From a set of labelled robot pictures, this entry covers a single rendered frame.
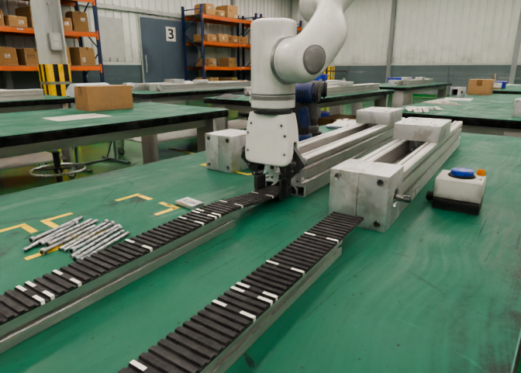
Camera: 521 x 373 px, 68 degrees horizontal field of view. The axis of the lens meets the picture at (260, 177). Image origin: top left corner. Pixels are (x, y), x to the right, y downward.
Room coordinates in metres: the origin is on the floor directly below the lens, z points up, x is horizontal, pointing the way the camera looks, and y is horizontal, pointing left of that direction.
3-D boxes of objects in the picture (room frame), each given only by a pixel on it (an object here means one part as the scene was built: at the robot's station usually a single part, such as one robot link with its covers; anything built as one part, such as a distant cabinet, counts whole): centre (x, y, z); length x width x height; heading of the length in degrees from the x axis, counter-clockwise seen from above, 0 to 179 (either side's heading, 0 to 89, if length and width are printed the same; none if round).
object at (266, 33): (0.75, -0.03, 1.06); 0.09 x 0.08 x 0.13; 35
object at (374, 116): (1.33, -0.41, 0.87); 0.16 x 0.11 x 0.07; 147
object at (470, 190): (0.72, -0.38, 0.81); 0.10 x 0.08 x 0.06; 57
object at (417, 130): (1.02, -0.43, 0.87); 0.16 x 0.11 x 0.07; 147
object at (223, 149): (1.02, 0.07, 0.83); 0.11 x 0.10 x 0.10; 54
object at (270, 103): (0.75, -0.02, 0.98); 0.09 x 0.08 x 0.03; 56
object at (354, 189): (0.64, -0.19, 0.83); 0.12 x 0.09 x 0.10; 57
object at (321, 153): (1.13, -0.27, 0.82); 0.80 x 0.10 x 0.09; 147
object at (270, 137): (0.75, -0.02, 0.91); 0.10 x 0.07 x 0.11; 56
